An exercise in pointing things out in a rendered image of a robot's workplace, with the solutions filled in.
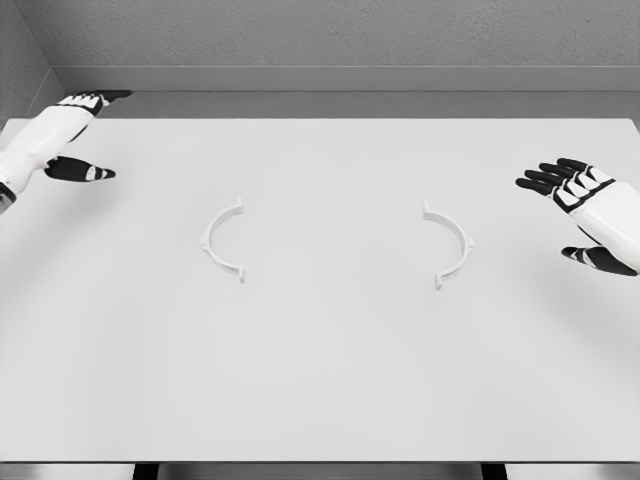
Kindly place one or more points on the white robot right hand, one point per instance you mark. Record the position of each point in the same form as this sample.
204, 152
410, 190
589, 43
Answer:
610, 210

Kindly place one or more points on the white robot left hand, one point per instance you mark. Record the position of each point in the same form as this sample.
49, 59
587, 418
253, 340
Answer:
55, 130

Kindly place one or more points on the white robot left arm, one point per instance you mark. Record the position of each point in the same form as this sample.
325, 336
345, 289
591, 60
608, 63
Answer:
9, 172

